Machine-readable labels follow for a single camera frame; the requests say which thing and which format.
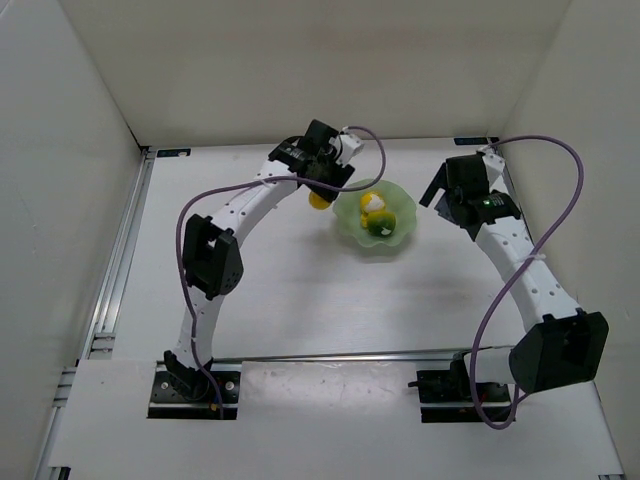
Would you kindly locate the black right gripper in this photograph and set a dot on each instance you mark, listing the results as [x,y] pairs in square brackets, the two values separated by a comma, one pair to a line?
[445,201]

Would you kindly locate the yellow fake pear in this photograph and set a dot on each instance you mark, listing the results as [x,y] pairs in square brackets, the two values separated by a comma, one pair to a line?
[318,202]

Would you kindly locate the blue label right corner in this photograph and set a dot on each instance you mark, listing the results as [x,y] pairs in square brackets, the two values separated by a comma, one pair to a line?
[471,141]

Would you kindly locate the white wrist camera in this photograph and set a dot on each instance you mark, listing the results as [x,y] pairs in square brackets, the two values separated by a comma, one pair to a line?
[494,165]
[346,145]

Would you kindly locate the peeled fake lemon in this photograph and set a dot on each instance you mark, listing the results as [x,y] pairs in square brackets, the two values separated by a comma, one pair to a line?
[369,203]

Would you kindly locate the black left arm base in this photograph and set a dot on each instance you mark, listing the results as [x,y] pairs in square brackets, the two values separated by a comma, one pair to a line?
[171,399]

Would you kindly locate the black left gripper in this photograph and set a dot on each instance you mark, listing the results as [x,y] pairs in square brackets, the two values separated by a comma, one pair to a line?
[333,179]

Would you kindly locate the green scalloped fruit bowl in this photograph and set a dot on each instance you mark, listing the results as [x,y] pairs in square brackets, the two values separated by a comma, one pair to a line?
[347,211]

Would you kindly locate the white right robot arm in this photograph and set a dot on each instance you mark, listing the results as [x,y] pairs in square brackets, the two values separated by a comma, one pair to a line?
[563,343]

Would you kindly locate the aluminium frame rail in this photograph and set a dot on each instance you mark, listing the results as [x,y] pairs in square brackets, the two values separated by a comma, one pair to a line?
[547,175]
[100,333]

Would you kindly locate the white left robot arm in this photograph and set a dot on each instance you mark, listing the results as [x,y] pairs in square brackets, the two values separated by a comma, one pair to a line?
[211,264]

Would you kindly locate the aluminium frame rail left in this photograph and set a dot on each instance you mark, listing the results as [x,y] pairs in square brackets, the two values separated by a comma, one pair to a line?
[100,333]

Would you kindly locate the green yellow fake mango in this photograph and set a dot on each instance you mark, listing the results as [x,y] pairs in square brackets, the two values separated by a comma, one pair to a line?
[381,224]

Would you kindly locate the aluminium frame rail right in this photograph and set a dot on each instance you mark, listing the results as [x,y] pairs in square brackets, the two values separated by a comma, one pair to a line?
[547,175]

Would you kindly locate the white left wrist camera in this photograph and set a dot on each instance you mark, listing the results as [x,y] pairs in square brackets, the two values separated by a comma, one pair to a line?
[346,145]

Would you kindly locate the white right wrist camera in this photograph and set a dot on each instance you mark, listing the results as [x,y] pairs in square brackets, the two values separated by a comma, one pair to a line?
[494,165]

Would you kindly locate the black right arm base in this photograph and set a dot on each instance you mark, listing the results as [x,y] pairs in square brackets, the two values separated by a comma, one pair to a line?
[445,396]

